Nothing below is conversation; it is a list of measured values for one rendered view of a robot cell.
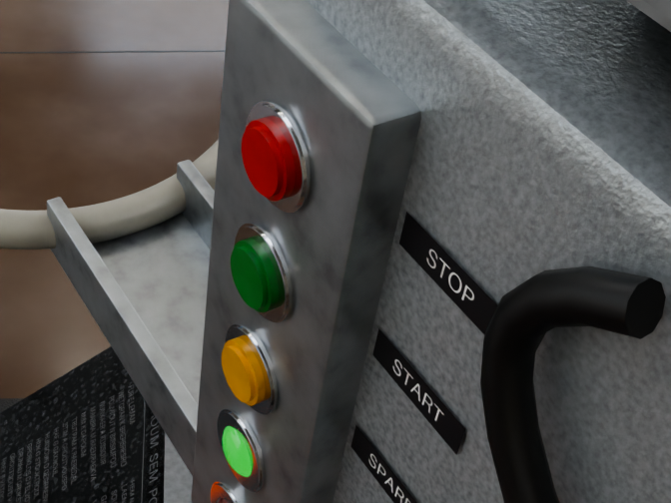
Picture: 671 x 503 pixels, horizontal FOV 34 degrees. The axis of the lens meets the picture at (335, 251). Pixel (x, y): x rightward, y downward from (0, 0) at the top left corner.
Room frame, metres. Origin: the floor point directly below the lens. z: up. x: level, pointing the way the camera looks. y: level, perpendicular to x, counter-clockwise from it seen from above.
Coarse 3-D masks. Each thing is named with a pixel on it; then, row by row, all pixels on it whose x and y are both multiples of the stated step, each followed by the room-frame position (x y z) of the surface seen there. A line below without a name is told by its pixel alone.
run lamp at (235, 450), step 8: (224, 432) 0.27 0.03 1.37; (232, 432) 0.27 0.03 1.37; (224, 440) 0.27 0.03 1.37; (232, 440) 0.27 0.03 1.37; (240, 440) 0.26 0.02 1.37; (224, 448) 0.27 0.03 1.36; (232, 448) 0.26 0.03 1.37; (240, 448) 0.26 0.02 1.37; (232, 456) 0.26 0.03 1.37; (240, 456) 0.26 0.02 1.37; (248, 456) 0.26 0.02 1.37; (232, 464) 0.26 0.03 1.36; (240, 464) 0.26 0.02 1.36; (248, 464) 0.26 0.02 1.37; (240, 472) 0.26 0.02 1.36; (248, 472) 0.26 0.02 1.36
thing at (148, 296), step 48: (192, 192) 0.65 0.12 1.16; (144, 240) 0.63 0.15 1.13; (192, 240) 0.64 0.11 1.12; (96, 288) 0.54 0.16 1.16; (144, 288) 0.57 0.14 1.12; (192, 288) 0.58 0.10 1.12; (144, 336) 0.49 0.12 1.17; (192, 336) 0.54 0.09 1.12; (144, 384) 0.48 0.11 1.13; (192, 384) 0.49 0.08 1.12; (192, 432) 0.43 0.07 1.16
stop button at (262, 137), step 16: (256, 128) 0.27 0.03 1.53; (272, 128) 0.27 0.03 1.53; (256, 144) 0.27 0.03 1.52; (272, 144) 0.26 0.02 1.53; (288, 144) 0.26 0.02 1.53; (256, 160) 0.27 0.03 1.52; (272, 160) 0.26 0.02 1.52; (288, 160) 0.26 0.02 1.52; (256, 176) 0.26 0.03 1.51; (272, 176) 0.26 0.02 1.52; (288, 176) 0.26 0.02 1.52; (272, 192) 0.26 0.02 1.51; (288, 192) 0.26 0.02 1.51
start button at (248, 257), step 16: (240, 256) 0.27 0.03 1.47; (256, 256) 0.26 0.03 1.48; (240, 272) 0.27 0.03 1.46; (256, 272) 0.26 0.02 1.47; (272, 272) 0.26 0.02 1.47; (240, 288) 0.27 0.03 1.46; (256, 288) 0.26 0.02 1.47; (272, 288) 0.26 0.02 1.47; (256, 304) 0.26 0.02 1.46; (272, 304) 0.26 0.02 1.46
